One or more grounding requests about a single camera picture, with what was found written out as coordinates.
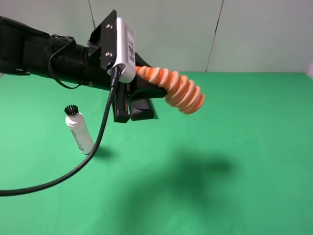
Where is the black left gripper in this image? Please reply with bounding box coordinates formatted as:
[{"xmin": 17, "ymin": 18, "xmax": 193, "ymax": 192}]
[{"xmin": 84, "ymin": 44, "xmax": 169, "ymax": 123}]

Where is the orange spiral bread loaf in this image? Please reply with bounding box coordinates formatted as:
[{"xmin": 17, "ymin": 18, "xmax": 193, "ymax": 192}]
[{"xmin": 136, "ymin": 66, "xmax": 205, "ymax": 115}]

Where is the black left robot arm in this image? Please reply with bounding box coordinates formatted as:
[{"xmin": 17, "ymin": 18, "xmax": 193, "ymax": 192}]
[{"xmin": 0, "ymin": 11, "xmax": 166, "ymax": 123}]

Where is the black glasses case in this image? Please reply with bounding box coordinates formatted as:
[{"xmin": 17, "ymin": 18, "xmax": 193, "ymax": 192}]
[{"xmin": 129, "ymin": 99, "xmax": 157, "ymax": 121}]

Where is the white bottle with brush cap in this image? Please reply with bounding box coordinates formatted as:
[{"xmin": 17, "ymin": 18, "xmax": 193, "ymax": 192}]
[{"xmin": 64, "ymin": 105, "xmax": 94, "ymax": 154}]

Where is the black left camera cable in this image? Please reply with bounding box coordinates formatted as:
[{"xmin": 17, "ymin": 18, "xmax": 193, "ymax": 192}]
[{"xmin": 0, "ymin": 36, "xmax": 123, "ymax": 197}]

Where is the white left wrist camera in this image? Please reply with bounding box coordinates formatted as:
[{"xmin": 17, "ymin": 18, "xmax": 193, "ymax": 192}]
[{"xmin": 88, "ymin": 10, "xmax": 135, "ymax": 84}]

